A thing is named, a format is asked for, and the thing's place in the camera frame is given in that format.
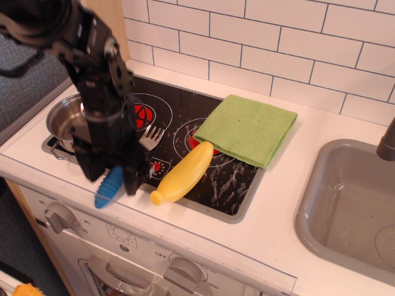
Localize green folded cloth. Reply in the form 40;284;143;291
193;95;297;170

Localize yellow plastic banana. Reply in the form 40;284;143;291
150;142;214;205

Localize grey faucet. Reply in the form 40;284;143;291
376;118;395;162

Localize grey left oven knob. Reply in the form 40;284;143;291
44;202;76;234

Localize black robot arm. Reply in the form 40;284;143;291
1;1;151;195

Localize orange fuzzy object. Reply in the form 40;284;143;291
12;283;44;296

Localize blue handled metal fork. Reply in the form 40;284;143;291
94;125;165;208

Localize grey plastic sink basin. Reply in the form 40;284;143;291
295;139;394;286

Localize grey right oven knob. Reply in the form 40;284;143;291
164;257;203;294

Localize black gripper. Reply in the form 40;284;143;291
73;115;151;195

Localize grey oven knob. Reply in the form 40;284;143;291
164;257;203;294
44;202;76;234

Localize black toy stovetop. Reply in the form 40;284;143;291
41;75;266;224

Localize black braided cable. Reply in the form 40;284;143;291
0;51;46;78

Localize grey oven door handle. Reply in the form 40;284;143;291
86;256;154;295

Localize stainless steel pot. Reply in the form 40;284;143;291
46;94;89;160

